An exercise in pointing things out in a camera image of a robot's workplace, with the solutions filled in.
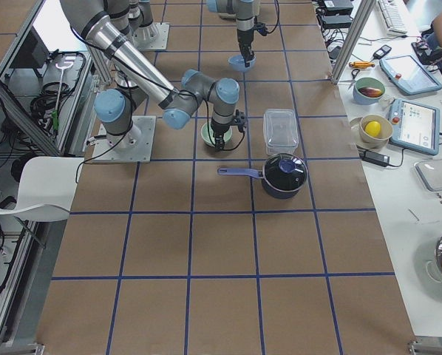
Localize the black scissors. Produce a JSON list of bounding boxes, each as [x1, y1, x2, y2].
[[349, 68, 361, 88]]

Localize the beige bowl with lemon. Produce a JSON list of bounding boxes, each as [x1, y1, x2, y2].
[[358, 115, 393, 148]]

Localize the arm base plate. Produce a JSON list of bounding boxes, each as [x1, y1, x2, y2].
[[132, 22, 170, 52], [92, 115, 157, 163]]

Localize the orange handled tool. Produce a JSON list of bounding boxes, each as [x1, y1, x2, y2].
[[348, 61, 375, 70]]

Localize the aluminium frame post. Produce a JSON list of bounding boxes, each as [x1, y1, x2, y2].
[[330, 0, 375, 84]]

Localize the white chair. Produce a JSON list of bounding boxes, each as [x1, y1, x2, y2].
[[0, 156, 84, 222]]

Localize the blue teach pendant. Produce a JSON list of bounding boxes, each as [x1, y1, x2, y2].
[[379, 55, 442, 95], [388, 99, 440, 156]]

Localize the blue bowl with fruit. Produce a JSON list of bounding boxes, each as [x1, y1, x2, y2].
[[353, 77, 385, 105]]

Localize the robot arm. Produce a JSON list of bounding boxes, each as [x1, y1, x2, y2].
[[61, 1, 245, 151], [98, 1, 268, 72]]

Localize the white keyboard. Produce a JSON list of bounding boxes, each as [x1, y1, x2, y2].
[[375, 0, 407, 36]]

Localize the dark blue saucepan with lid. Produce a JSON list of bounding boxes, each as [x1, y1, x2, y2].
[[217, 153, 308, 200]]

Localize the blue teach pendant far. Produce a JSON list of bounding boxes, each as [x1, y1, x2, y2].
[[379, 55, 442, 95]]

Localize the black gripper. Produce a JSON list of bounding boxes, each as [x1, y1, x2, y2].
[[237, 20, 268, 67], [210, 109, 247, 151]]

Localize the clear plastic food container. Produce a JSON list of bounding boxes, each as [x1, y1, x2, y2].
[[263, 109, 299, 155]]

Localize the green bowl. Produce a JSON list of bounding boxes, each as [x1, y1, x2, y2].
[[200, 123, 232, 147]]

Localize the grey kitchen scale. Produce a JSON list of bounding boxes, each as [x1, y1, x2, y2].
[[414, 159, 442, 192]]

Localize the blue teach pendant near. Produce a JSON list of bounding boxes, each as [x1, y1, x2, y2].
[[388, 99, 440, 156]]

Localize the black power adapter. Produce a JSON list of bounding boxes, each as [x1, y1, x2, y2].
[[359, 149, 390, 167]]

